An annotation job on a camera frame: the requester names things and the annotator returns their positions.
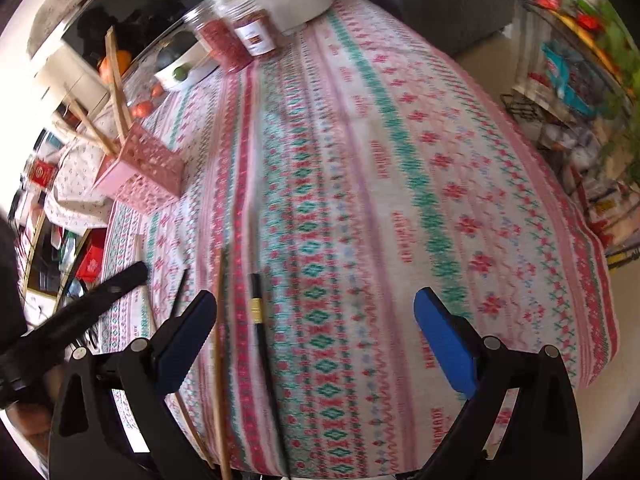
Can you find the pink perforated utensil basket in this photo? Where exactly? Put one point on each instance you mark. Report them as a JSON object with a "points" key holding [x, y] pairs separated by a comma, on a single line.
{"points": [[145, 176]]}

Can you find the patterned woven tablecloth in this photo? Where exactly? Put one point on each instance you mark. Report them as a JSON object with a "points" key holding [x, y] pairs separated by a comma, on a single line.
{"points": [[353, 168]]}

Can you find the white fruit bowl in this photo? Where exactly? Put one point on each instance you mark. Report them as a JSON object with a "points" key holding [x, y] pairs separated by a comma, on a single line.
{"points": [[182, 62]]}

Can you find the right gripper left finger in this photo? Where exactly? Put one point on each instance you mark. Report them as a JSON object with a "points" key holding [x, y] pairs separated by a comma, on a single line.
{"points": [[112, 420]]}

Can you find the floral cloth cover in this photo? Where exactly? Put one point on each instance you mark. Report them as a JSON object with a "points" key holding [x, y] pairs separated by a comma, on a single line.
{"points": [[72, 203]]}

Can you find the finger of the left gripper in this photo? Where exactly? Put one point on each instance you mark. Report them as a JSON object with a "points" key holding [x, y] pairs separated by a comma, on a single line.
{"points": [[27, 355]]}

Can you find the wooden chopstick in basket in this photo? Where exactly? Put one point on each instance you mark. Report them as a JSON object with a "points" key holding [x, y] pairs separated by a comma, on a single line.
{"points": [[122, 117], [94, 134]]}

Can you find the wooden chopstick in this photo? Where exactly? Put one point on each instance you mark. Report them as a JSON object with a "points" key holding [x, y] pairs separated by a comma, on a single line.
{"points": [[195, 437], [122, 117], [219, 411], [94, 134]]}

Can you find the red goji berry jar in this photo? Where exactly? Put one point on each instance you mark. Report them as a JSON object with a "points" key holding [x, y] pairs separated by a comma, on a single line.
{"points": [[218, 38]]}

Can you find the red gift box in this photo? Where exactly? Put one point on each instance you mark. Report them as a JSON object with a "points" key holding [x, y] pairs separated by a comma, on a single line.
{"points": [[90, 267]]}

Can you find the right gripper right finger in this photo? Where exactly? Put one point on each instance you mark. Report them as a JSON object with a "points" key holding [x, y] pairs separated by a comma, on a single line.
{"points": [[519, 419]]}

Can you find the green leafy vegetables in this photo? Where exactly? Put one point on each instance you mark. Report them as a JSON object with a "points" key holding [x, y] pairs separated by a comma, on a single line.
{"points": [[617, 43]]}

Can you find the black chopstick gold band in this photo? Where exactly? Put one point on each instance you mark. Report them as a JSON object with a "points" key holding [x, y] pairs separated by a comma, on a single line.
{"points": [[258, 317]]}

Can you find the labelled dried fruit jar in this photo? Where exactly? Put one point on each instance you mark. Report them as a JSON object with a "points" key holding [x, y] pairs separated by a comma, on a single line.
{"points": [[253, 25]]}

